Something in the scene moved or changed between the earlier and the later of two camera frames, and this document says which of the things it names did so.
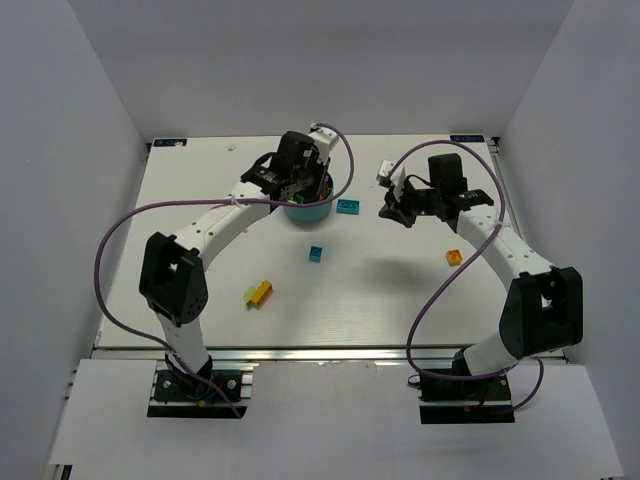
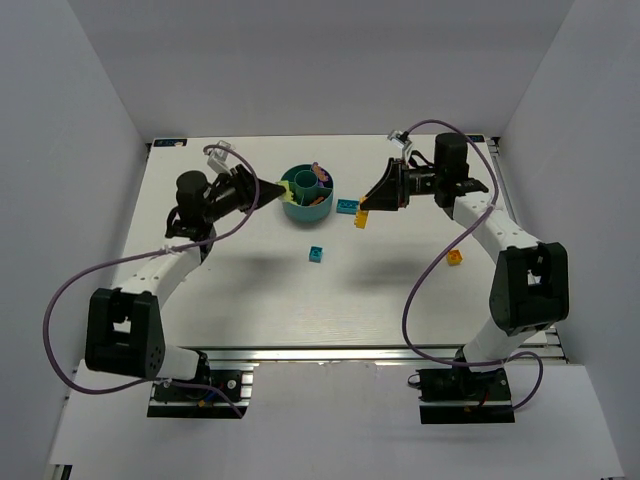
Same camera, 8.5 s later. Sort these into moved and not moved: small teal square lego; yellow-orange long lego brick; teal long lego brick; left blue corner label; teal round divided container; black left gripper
Moved: yellow-orange long lego brick; black left gripper
Not moved: left blue corner label; teal long lego brick; teal round divided container; small teal square lego
